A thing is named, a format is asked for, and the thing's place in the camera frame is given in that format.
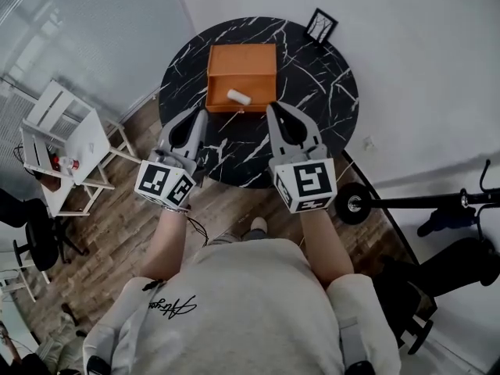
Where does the black picture frame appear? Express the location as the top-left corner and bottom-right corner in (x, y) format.
(303, 7), (339, 48)

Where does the orange box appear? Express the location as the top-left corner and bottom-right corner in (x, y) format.
(205, 43), (279, 115)

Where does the white roll item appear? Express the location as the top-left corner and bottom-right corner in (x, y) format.
(227, 87), (252, 106)

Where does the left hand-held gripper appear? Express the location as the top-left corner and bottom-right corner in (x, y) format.
(134, 108), (210, 210)

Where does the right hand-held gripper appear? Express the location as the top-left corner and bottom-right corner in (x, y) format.
(265, 100), (338, 214)

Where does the person's left forearm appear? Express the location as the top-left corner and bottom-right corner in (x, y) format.
(137, 205), (193, 285)

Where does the person's right forearm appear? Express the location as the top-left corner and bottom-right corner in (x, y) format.
(298, 207), (355, 291)

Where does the thin black cable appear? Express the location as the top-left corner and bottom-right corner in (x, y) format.
(184, 213), (210, 248)

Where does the person's trouser leg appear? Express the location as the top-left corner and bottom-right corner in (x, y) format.
(205, 227), (267, 247)

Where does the white wooden stand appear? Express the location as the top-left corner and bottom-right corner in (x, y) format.
(19, 79), (138, 219)

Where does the black office chair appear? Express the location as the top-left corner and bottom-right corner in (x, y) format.
(11, 198), (90, 273)

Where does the person's grey printed shirt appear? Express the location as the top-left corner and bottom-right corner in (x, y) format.
(81, 237), (403, 375)

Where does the black kick scooter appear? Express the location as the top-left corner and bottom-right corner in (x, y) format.
(334, 158), (500, 226)

